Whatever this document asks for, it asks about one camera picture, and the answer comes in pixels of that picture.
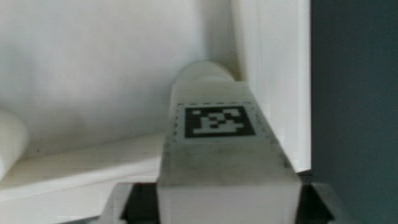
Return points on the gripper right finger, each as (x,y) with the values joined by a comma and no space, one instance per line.
(319,207)

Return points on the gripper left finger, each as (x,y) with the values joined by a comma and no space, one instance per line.
(131,204)

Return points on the white leg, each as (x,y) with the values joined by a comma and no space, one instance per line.
(227,183)

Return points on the white square tabletop part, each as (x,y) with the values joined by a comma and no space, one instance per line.
(90,55)

